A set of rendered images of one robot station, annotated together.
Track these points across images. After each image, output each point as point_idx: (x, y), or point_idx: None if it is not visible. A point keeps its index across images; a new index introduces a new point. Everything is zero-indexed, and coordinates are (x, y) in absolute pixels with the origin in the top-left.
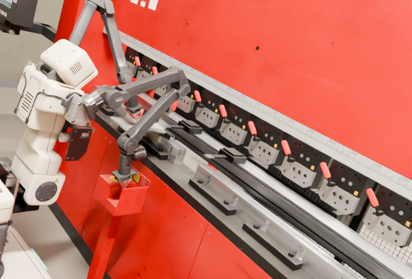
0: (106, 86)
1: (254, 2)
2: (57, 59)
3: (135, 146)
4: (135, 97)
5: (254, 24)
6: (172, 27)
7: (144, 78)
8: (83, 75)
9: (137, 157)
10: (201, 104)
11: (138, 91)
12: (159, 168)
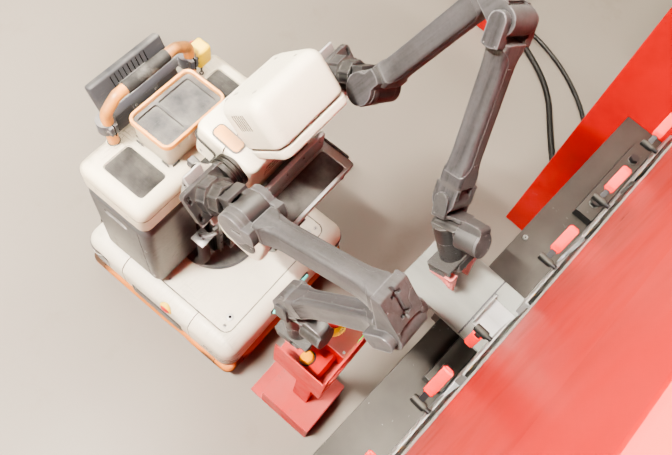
0: (253, 194)
1: (500, 390)
2: (246, 85)
3: (291, 317)
4: (443, 246)
5: (452, 432)
6: (646, 186)
7: (316, 241)
8: (256, 142)
9: (301, 334)
10: (419, 402)
11: (286, 251)
12: (375, 387)
